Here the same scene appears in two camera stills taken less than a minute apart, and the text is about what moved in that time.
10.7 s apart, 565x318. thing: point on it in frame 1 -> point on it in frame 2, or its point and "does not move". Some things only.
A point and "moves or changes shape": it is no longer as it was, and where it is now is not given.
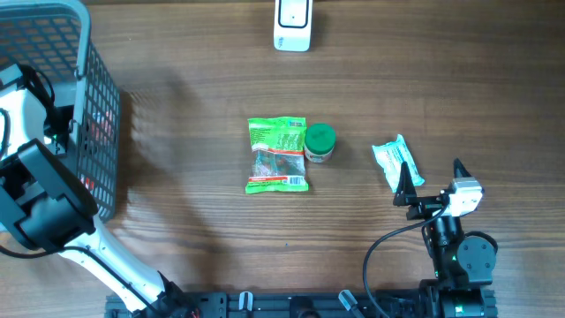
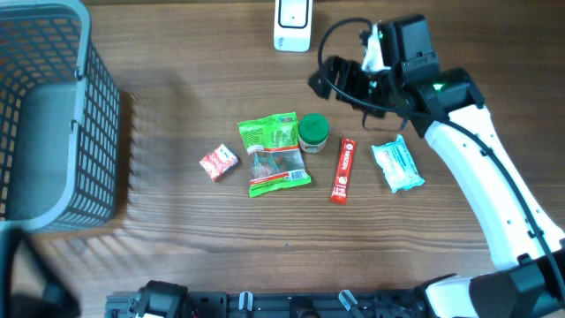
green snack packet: [278, 155] does not move
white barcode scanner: [293, 25] does not move
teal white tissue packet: [391, 155] does not move
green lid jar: [320, 142] moves or changes shape
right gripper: [406, 194] -> [352, 71]
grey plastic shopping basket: [55, 36] does not move
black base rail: [440, 303] does not move
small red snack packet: [101, 125] -> [219, 162]
